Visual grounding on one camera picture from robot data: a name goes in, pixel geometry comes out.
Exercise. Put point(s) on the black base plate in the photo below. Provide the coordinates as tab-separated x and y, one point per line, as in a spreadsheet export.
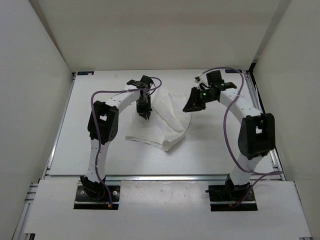
87	200
229	198

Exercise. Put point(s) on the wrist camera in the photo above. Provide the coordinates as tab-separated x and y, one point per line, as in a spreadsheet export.
214	80
145	82

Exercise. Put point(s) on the right blue corner label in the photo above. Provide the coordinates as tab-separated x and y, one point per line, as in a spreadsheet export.
233	71

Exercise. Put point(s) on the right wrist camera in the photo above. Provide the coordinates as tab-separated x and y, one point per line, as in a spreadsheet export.
214	80

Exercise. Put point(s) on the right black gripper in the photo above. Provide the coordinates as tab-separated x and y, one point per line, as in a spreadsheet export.
193	104

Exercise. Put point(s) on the blue corner label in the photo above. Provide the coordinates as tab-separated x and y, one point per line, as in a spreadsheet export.
233	71
85	73

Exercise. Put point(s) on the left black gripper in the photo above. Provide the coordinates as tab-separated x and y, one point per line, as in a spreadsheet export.
146	109

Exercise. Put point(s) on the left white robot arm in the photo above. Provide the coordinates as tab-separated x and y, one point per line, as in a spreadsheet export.
103	126

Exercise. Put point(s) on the aluminium front rail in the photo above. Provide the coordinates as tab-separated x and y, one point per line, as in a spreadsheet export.
179	177

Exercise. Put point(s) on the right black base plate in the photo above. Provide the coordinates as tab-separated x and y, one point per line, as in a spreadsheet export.
229	198

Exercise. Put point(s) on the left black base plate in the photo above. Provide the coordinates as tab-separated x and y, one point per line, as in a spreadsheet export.
87	200

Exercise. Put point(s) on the white skirt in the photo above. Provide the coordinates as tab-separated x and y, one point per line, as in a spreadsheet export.
167	123

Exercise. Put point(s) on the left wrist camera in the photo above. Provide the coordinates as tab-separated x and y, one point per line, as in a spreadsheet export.
145	82

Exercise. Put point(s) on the left blue corner label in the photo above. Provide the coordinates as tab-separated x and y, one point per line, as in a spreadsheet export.
85	73

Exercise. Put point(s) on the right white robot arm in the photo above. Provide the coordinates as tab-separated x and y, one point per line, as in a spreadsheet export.
256	135

